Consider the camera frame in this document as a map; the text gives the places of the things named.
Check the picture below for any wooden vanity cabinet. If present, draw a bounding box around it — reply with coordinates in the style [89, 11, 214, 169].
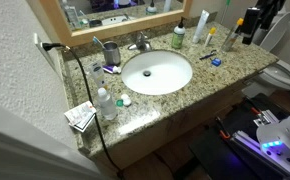
[90, 81, 245, 170]

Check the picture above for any blue razor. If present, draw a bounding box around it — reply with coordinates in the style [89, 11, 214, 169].
[199, 50, 217, 60]

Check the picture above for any small yellow capped bottle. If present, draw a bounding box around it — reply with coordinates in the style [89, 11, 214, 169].
[204, 27, 216, 47]

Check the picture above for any purple white toothpaste tube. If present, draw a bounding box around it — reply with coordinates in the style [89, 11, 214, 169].
[103, 65, 121, 74]

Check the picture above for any white toilet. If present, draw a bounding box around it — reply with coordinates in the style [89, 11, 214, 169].
[242, 8, 290, 98]

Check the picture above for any white oval sink basin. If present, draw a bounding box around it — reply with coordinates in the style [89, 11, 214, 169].
[121, 50, 193, 95]

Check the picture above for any clear plastic bottle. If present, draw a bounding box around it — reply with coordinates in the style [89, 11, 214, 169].
[98, 88, 118, 120]

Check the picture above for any green soap pump bottle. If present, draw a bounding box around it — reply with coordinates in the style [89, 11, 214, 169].
[171, 18, 185, 49]

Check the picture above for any black power cable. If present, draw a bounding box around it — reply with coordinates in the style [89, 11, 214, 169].
[39, 41, 125, 179]

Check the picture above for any chrome faucet with handle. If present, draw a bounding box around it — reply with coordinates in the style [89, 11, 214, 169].
[128, 31, 152, 51]

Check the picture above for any small blue box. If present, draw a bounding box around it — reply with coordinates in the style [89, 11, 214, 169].
[211, 58, 222, 67]

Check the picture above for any green white contact lens case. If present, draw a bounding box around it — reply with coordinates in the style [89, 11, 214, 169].
[116, 94, 132, 107]

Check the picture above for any blue white toothbrush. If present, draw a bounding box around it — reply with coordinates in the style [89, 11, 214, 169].
[93, 36, 105, 49]

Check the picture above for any wooden framed mirror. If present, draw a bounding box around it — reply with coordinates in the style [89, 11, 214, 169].
[38, 0, 192, 46]

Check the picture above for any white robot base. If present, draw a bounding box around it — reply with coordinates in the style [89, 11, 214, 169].
[214, 107, 290, 180]

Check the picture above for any white lotion tube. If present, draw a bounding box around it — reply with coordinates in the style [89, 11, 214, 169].
[88, 61, 108, 89]

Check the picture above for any grey metal cup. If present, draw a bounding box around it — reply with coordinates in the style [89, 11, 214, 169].
[103, 41, 121, 65]

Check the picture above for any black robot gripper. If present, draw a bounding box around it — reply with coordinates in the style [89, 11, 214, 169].
[241, 0, 286, 45]

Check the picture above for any clear orange capped bottle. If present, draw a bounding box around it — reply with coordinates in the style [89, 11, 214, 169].
[221, 18, 244, 52]

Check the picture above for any tall white tube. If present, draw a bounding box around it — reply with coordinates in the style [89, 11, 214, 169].
[192, 10, 210, 43]

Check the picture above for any white wall outlet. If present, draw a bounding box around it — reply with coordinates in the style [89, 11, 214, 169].
[33, 33, 57, 73]

